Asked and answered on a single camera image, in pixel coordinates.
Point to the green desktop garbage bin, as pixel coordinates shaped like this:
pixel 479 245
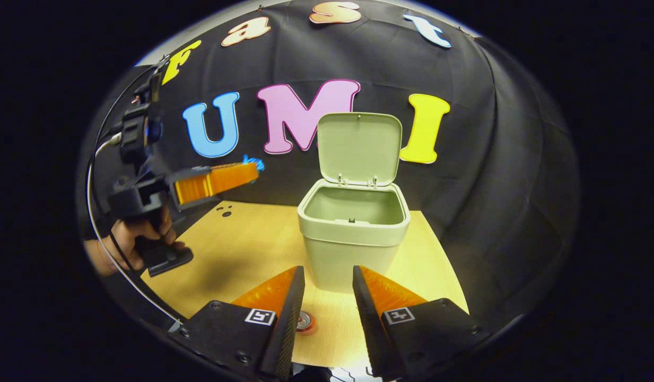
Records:
pixel 353 249

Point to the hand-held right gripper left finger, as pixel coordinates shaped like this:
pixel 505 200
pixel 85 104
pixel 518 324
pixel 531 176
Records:
pixel 287 329

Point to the silver-topped pop can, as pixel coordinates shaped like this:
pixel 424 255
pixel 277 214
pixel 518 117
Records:
pixel 305 322

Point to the black backdrop cloth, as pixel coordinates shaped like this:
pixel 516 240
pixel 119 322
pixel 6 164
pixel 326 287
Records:
pixel 491 185

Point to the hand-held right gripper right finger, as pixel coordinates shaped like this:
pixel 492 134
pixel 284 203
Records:
pixel 372 329

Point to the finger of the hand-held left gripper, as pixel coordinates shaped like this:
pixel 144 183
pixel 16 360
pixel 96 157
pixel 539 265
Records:
pixel 220 180

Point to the wooden desktop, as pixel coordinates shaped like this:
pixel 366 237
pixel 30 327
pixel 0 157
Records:
pixel 252 249

